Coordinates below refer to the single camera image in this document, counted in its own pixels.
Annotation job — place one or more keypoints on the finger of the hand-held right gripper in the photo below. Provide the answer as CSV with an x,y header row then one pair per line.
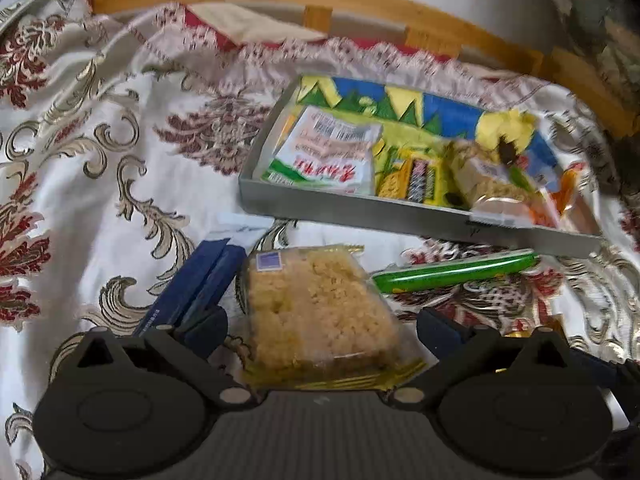
x,y
595,367

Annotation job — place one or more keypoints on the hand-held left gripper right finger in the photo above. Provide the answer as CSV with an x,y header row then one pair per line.
x,y
440,332

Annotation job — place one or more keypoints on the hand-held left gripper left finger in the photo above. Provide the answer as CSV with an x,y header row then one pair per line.
x,y
207,324

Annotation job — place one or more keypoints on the large rice cake packet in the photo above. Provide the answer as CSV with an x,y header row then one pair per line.
x,y
320,310

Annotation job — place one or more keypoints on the grey metal tray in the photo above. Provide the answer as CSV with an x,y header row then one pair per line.
x,y
380,217

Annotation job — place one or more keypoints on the pink clear snack packet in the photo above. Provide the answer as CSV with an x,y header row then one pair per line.
x,y
500,210

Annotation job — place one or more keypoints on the yellow corn snack packet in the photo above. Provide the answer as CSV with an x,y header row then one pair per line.
x,y
415,180

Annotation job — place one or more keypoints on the orange snack packet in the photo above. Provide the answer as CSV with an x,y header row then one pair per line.
x,y
562,195

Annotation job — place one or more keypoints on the dark brown snack packet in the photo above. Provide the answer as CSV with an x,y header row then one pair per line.
x,y
510,152

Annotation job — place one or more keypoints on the white green snack packet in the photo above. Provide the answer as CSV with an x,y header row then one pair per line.
x,y
325,155

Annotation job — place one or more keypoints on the dark blue flat packet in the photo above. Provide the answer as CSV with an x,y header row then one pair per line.
x,y
195,285

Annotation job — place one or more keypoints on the green stick packet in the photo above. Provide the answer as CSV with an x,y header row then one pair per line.
x,y
450,272

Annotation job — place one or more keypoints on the small rice cake packet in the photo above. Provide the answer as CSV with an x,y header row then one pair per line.
x,y
487,175

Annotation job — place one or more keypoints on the floral satin blanket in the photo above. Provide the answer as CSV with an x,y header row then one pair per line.
x,y
125,160

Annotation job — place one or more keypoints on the colourful drawing paper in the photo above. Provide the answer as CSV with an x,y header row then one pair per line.
x,y
450,115

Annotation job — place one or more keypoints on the cream pillow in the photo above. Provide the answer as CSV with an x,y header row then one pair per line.
x,y
260,22

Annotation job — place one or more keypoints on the patterned grey cloth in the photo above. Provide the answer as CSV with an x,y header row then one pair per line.
x,y
600,30

